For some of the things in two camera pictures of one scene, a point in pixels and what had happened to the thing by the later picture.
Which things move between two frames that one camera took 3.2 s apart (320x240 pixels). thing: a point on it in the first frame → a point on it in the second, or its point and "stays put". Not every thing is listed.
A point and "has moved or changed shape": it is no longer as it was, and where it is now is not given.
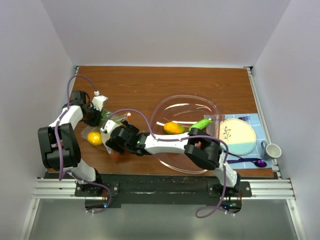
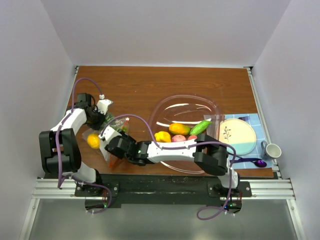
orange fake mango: x=172 y=128 has moved or changed shape
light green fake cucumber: x=201 y=124 stays put
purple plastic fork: x=245 y=118 stays put
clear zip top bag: x=95 y=136 has moved or changed shape
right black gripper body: x=114 y=145 → x=126 y=137
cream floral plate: x=239 y=135 stays put
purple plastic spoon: x=259 y=162 stays put
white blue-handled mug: x=269 y=151 stays put
